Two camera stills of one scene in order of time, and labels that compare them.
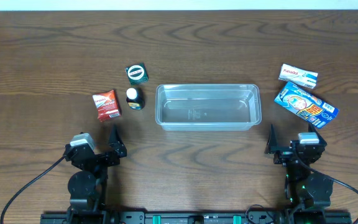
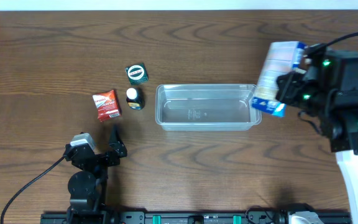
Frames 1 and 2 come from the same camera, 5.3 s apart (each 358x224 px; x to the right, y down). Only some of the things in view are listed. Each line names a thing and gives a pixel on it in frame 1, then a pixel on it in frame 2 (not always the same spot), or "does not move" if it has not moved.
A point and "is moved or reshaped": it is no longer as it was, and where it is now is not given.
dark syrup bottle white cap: x=135 y=99 does not move
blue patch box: x=306 y=105 is moved or reshaped
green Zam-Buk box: x=137 y=73 does not move
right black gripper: x=293 y=152 → x=288 y=88
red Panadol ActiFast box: x=107 y=105 does not move
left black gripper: x=103 y=157 does not move
